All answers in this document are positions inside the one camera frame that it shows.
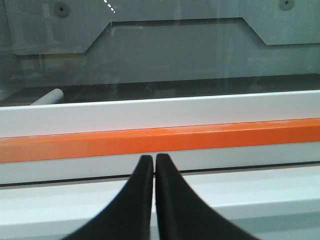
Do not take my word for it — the grey baffle panel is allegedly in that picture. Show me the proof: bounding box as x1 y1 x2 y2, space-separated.
0 0 320 55

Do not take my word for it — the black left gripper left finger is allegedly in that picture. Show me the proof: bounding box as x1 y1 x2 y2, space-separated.
64 155 154 240

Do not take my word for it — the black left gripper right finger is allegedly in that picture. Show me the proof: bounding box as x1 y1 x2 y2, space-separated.
155 153 255 240

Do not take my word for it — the white framed glass sash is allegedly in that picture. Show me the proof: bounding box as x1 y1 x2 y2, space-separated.
0 0 320 187

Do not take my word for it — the orange sash handle bar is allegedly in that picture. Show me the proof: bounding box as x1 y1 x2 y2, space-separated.
0 118 320 163

